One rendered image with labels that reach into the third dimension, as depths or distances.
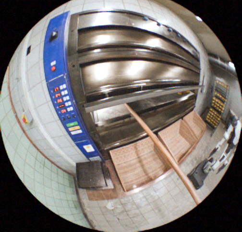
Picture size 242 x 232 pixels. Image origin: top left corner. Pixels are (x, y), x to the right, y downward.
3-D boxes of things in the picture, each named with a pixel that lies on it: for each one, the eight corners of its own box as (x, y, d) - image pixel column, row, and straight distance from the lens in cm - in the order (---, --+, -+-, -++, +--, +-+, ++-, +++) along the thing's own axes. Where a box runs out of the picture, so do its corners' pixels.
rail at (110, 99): (84, 108, 38) (85, 107, 40) (204, 86, 176) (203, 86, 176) (83, 103, 37) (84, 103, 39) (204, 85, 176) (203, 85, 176)
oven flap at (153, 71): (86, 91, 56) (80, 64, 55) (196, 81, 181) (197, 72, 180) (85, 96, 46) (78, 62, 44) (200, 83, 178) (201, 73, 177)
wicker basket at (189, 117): (177, 129, 160) (182, 116, 145) (189, 119, 205) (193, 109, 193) (194, 145, 153) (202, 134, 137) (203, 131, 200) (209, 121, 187)
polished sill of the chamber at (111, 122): (96, 126, 70) (94, 122, 67) (194, 95, 186) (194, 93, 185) (96, 130, 65) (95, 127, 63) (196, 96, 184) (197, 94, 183)
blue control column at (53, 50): (94, 118, 287) (80, 54, 247) (98, 117, 286) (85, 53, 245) (105, 174, 166) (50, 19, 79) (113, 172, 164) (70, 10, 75)
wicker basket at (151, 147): (113, 160, 110) (108, 150, 85) (151, 145, 121) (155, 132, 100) (126, 192, 100) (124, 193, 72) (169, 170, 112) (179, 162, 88)
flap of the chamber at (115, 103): (86, 113, 38) (89, 103, 57) (204, 87, 176) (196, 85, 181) (84, 108, 38) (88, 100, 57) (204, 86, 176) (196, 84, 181)
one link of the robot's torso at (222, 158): (211, 163, 179) (227, 142, 171) (213, 168, 186) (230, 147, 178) (210, 167, 166) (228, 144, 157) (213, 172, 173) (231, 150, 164)
